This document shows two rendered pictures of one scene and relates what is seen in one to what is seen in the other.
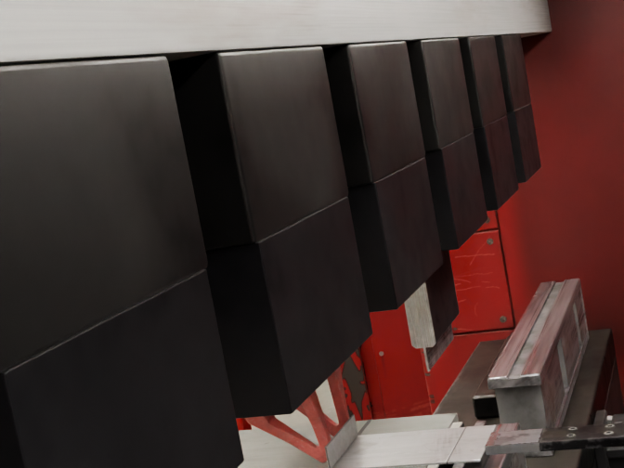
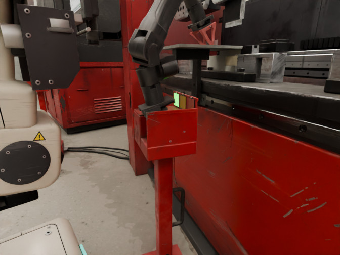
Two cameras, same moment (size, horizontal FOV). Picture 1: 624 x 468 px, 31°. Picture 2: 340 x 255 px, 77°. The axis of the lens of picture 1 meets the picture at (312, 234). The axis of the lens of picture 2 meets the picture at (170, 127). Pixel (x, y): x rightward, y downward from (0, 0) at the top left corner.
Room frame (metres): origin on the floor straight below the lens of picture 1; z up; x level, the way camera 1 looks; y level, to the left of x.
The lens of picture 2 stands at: (0.40, 0.73, 0.94)
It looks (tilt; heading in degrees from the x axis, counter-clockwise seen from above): 17 degrees down; 318
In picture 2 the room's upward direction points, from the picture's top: straight up
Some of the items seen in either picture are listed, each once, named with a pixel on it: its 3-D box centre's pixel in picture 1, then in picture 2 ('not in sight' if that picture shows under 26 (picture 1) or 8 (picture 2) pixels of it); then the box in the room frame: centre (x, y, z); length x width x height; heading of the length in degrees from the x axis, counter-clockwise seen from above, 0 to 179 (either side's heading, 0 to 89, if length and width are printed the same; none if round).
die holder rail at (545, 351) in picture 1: (545, 355); (176, 65); (1.45, -0.27, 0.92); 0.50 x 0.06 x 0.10; 160
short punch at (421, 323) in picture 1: (432, 300); (234, 13); (0.93, -0.09, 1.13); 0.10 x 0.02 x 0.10; 160
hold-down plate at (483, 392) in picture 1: (511, 371); not in sight; (1.51, -0.24, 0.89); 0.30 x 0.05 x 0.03; 160
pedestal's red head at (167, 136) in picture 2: not in sight; (162, 121); (0.93, 0.29, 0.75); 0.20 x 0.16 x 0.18; 158
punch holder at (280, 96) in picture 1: (230, 223); not in sight; (0.58, 0.04, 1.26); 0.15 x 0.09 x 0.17; 160
